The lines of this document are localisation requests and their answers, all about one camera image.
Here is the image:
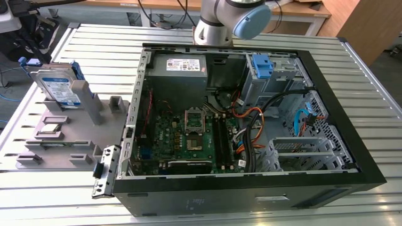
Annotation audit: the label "hard disk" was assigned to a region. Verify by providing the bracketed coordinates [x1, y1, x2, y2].
[18, 56, 96, 110]

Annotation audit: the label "blue data wire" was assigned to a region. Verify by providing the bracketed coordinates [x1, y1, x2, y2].
[294, 100, 315, 137]

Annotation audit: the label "metal disk bay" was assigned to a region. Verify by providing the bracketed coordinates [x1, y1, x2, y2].
[257, 136, 359, 172]

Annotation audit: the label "black bin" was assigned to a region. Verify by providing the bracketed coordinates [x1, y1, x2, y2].
[0, 30, 38, 62]

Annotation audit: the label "long wooden desk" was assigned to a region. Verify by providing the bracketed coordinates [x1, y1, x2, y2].
[47, 0, 202, 27]

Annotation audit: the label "silver CPU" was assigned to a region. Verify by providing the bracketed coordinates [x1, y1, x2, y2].
[40, 122, 62, 133]

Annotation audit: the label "grey parts rack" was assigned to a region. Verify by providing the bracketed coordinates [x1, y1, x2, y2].
[14, 80, 131, 170]

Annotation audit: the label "green RAM stick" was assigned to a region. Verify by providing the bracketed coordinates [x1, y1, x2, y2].
[26, 140, 90, 148]

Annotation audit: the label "grey power supply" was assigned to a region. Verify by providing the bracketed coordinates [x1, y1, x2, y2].
[147, 54, 210, 104]

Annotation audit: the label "green motherboard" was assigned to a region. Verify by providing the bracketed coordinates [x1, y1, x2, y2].
[128, 112, 253, 176]

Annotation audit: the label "metal slot retention latch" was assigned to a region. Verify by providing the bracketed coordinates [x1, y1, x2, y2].
[91, 145, 123, 199]

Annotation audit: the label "metal socket cover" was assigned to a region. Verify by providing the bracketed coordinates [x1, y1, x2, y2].
[183, 107, 207, 135]

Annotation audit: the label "CPU socket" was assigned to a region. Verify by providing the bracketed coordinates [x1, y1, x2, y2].
[186, 138, 205, 152]

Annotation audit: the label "blue drive latch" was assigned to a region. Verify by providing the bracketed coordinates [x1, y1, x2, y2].
[253, 54, 274, 80]

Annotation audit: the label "black RAM slot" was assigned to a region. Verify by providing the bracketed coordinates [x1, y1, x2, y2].
[221, 113, 235, 170]
[211, 113, 227, 170]

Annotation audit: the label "black graphics card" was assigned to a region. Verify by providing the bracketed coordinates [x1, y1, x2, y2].
[159, 159, 215, 175]

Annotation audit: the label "metal drive cage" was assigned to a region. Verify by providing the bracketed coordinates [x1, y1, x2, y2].
[241, 53, 315, 113]

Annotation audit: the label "black PC case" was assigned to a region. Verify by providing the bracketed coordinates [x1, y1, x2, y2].
[111, 42, 387, 218]

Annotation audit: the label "black chair base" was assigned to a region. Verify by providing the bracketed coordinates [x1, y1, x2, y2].
[389, 43, 402, 57]

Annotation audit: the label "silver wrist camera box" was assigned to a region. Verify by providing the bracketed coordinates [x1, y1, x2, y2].
[0, 13, 22, 32]

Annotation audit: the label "grey yellow wire bundle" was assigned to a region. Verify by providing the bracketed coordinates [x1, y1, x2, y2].
[202, 101, 235, 115]

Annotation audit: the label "orange red wire bundle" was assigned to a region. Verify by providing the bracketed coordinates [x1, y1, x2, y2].
[231, 105, 267, 153]

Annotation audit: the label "black cable bundle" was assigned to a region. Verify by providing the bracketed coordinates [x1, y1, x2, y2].
[243, 87, 317, 174]

